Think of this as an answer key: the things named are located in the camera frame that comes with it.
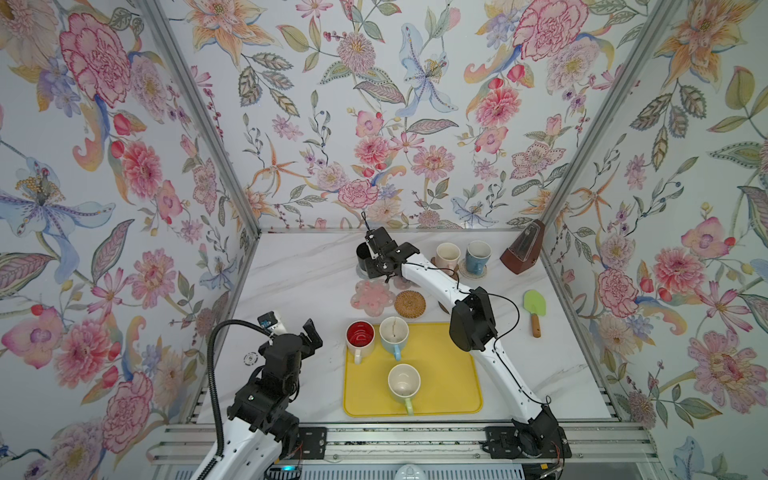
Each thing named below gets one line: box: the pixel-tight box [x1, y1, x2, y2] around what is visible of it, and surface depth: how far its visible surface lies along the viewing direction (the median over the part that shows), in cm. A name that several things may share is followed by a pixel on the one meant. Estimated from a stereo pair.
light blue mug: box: [379, 316, 410, 362], surface depth 86 cm
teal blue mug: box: [466, 240, 492, 276], surface depth 103 cm
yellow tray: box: [343, 323, 483, 417], surface depth 82 cm
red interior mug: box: [345, 320, 376, 365], surface depth 88 cm
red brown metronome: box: [500, 219, 545, 275], surface depth 105 cm
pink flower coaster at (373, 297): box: [350, 280, 396, 317], surface depth 103 cm
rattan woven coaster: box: [394, 290, 427, 319], surface depth 101 cm
